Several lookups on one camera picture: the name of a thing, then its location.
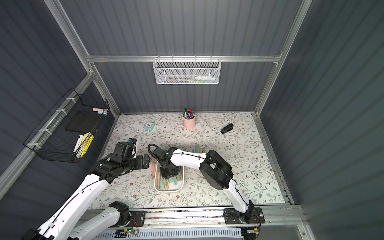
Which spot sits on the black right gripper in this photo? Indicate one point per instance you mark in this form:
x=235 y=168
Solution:
x=168 y=169

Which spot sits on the black stapler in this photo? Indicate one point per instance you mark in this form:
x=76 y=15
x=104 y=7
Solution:
x=227 y=128

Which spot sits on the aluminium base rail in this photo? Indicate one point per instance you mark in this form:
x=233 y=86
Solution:
x=271 y=215

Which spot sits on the white oval storage box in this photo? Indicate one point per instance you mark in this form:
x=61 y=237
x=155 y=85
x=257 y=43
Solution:
x=171 y=185

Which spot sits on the black notebook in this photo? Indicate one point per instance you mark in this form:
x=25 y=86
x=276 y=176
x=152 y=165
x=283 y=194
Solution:
x=84 y=122

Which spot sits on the pink fruit knife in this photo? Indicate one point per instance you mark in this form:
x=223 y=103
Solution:
x=153 y=161

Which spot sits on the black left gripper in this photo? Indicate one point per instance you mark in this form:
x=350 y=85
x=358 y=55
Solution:
x=144 y=161

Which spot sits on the black wire wall basket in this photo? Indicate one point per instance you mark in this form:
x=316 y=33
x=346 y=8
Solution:
x=69 y=132

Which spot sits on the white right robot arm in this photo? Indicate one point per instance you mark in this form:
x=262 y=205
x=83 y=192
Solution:
x=217 y=172

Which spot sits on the white wire mesh basket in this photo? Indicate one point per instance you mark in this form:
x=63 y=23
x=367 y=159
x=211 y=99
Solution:
x=187 y=73

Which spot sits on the yellow highlighter pack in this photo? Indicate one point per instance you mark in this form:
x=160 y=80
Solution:
x=85 y=142

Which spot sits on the pink pen cup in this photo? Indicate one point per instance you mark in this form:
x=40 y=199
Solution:
x=190 y=123

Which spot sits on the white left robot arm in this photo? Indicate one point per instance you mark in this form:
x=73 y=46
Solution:
x=63 y=224

